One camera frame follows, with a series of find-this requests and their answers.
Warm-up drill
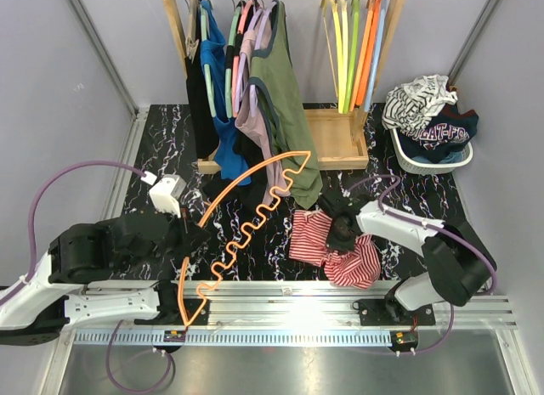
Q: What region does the orange hanger with red top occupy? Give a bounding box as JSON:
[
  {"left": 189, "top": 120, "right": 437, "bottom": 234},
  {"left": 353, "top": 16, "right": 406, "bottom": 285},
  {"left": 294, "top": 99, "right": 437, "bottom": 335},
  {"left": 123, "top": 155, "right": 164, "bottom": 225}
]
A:
[{"left": 177, "top": 150, "right": 312, "bottom": 329}]

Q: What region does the red white striped top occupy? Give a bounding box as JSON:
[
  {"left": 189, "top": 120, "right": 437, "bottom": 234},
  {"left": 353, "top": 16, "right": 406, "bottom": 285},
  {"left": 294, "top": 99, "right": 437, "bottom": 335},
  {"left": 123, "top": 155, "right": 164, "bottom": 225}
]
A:
[{"left": 289, "top": 210, "right": 381, "bottom": 289}]

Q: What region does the yellow plastic hanger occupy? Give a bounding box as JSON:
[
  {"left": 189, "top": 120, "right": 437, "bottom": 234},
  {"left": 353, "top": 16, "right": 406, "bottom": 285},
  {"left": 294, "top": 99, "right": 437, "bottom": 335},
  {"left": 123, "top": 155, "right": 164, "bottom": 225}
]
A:
[{"left": 320, "top": 0, "right": 347, "bottom": 114}]

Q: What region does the black white striped tank top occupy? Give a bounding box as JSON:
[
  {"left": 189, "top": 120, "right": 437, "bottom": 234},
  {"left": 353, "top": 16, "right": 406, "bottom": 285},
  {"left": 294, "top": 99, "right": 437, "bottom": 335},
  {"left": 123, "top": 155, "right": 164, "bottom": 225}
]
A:
[{"left": 382, "top": 75, "right": 458, "bottom": 133}]

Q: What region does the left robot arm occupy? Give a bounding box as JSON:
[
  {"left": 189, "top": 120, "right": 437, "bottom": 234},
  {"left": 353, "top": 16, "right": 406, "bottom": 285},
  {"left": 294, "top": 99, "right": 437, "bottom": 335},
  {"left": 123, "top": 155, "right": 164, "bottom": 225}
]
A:
[{"left": 1, "top": 211, "right": 209, "bottom": 347}]

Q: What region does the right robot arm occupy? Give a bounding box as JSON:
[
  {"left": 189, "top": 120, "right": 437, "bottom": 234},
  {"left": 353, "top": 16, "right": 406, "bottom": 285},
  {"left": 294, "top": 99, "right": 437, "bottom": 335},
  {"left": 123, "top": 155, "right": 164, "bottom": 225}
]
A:
[{"left": 318, "top": 190, "right": 496, "bottom": 325}]

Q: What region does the blue top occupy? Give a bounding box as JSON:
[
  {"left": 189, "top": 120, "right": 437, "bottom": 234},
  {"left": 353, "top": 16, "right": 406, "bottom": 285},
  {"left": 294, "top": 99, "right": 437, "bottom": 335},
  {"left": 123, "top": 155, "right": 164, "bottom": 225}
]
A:
[{"left": 201, "top": 0, "right": 248, "bottom": 180}]

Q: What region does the black garment on clip hanger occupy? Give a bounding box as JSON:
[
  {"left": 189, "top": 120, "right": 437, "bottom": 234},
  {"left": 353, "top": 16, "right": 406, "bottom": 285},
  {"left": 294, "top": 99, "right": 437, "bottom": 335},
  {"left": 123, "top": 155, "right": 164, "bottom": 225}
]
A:
[{"left": 185, "top": 50, "right": 219, "bottom": 159}]

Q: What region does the mauve pink top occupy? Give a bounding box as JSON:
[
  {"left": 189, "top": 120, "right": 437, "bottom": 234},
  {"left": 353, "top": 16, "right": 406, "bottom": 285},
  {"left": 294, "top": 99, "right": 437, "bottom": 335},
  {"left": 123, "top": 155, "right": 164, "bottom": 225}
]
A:
[{"left": 235, "top": 51, "right": 286, "bottom": 205}]

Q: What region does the olive green top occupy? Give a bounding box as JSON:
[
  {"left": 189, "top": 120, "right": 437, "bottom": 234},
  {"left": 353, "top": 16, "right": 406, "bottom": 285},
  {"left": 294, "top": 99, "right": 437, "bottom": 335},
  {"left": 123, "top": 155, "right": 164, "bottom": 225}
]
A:
[{"left": 249, "top": 0, "right": 322, "bottom": 209}]

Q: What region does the lilac hanger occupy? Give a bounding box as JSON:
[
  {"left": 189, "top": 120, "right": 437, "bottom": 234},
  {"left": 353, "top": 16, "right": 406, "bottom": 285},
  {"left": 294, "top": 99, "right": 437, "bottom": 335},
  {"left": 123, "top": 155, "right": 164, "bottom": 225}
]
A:
[{"left": 233, "top": 4, "right": 264, "bottom": 115}]

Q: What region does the wooden clip hanger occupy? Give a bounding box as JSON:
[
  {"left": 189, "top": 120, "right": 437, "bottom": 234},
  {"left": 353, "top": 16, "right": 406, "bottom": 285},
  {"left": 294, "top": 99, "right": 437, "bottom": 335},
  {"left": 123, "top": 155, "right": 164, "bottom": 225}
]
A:
[{"left": 185, "top": 0, "right": 199, "bottom": 60}]

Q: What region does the mint green hanger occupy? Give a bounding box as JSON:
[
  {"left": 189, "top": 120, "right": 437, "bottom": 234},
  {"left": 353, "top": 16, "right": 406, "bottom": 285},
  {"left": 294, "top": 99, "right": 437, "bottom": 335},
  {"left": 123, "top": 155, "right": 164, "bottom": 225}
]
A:
[{"left": 199, "top": 0, "right": 216, "bottom": 117}]

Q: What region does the lime green empty hanger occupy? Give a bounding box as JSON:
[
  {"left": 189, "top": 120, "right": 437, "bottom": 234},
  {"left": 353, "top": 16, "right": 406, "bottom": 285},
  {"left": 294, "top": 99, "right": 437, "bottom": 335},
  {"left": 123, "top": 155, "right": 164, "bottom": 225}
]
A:
[{"left": 343, "top": 0, "right": 360, "bottom": 114}]

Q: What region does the orange empty hanger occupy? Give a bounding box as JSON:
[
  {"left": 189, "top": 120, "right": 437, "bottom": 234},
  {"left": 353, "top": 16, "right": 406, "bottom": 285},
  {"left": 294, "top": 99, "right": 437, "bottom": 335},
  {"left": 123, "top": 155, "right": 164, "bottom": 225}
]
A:
[
  {"left": 357, "top": 0, "right": 379, "bottom": 106},
  {"left": 349, "top": 0, "right": 376, "bottom": 111}
]

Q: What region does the pink hanger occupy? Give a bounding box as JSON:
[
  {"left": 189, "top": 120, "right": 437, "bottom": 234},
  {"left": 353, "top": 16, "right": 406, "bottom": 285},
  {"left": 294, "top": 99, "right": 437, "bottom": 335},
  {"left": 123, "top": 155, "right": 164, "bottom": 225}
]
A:
[{"left": 231, "top": 0, "right": 258, "bottom": 117}]

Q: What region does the purple hanger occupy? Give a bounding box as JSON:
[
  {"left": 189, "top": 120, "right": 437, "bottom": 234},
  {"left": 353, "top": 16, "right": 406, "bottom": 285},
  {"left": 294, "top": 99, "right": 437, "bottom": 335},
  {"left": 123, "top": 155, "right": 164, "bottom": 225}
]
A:
[{"left": 249, "top": 0, "right": 277, "bottom": 117}]

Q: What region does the cream empty hanger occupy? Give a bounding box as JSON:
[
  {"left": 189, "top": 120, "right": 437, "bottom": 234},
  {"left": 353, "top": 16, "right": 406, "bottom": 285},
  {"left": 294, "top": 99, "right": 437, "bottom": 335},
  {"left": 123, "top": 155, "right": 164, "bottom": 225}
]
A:
[{"left": 337, "top": 0, "right": 349, "bottom": 114}]

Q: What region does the light blue empty hanger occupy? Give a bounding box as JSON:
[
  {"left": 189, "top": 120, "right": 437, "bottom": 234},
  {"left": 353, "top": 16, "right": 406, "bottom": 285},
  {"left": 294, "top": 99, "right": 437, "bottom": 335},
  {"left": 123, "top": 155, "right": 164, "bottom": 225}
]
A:
[{"left": 364, "top": 0, "right": 387, "bottom": 112}]

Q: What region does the wooden clothes rack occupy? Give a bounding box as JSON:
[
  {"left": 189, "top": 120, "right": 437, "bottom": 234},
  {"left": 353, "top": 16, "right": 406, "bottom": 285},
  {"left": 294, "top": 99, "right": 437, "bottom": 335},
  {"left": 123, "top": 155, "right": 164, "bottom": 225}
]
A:
[{"left": 162, "top": 0, "right": 405, "bottom": 170}]

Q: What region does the navy printed shirt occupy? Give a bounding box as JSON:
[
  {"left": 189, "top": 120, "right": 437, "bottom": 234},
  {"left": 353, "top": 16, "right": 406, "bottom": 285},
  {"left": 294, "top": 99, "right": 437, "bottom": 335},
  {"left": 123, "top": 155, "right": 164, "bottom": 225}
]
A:
[{"left": 397, "top": 104, "right": 479, "bottom": 163}]

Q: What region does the white laundry basket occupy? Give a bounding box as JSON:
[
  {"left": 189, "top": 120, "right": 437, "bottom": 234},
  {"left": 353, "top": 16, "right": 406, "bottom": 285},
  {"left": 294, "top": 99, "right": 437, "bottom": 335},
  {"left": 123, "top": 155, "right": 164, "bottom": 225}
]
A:
[{"left": 389, "top": 129, "right": 473, "bottom": 175}]

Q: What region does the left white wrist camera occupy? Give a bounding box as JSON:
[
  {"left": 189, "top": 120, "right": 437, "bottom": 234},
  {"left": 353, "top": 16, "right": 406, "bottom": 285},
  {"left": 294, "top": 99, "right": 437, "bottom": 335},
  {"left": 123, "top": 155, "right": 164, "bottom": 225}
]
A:
[{"left": 141, "top": 171, "right": 187, "bottom": 218}]

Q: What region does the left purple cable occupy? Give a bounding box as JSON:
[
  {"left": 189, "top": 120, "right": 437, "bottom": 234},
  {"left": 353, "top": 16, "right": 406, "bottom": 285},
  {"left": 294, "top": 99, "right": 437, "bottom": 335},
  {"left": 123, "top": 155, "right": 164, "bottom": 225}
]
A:
[{"left": 0, "top": 160, "right": 148, "bottom": 307}]

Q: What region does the purple cable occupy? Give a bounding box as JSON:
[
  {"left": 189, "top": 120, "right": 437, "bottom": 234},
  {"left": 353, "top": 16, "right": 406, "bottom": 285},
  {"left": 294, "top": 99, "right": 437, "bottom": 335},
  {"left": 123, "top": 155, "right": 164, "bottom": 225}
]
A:
[
  {"left": 346, "top": 173, "right": 498, "bottom": 296},
  {"left": 0, "top": 160, "right": 148, "bottom": 307}
]

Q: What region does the aluminium rail base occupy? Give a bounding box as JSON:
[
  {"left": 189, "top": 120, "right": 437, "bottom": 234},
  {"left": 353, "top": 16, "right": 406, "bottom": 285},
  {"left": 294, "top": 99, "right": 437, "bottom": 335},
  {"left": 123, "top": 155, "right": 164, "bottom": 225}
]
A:
[{"left": 42, "top": 104, "right": 522, "bottom": 394}]

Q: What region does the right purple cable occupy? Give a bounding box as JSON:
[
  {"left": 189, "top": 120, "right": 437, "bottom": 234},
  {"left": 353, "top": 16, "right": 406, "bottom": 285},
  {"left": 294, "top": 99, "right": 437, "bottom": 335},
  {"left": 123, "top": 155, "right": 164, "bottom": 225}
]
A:
[{"left": 346, "top": 173, "right": 498, "bottom": 296}]

